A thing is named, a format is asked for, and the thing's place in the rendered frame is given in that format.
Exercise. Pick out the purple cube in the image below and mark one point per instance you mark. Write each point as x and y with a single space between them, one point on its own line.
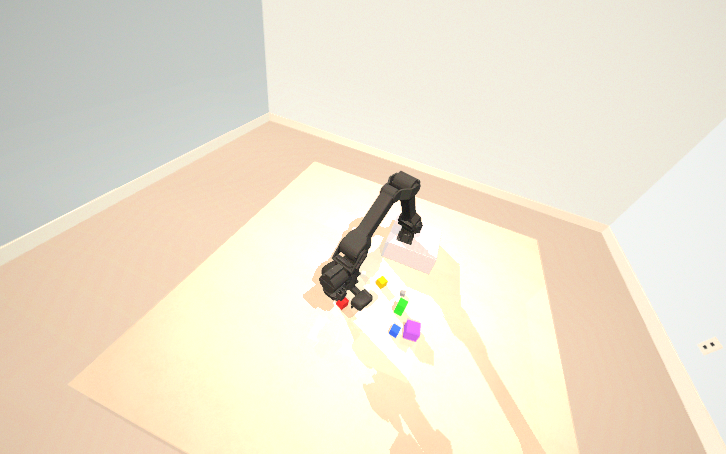
412 330

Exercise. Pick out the red block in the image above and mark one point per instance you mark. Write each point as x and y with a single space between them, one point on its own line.
342 304

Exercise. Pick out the blue block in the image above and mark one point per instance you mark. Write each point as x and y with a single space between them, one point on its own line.
394 330

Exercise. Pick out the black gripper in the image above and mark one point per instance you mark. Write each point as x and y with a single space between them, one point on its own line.
361 298

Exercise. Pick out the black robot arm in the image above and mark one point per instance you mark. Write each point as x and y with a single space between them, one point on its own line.
355 245

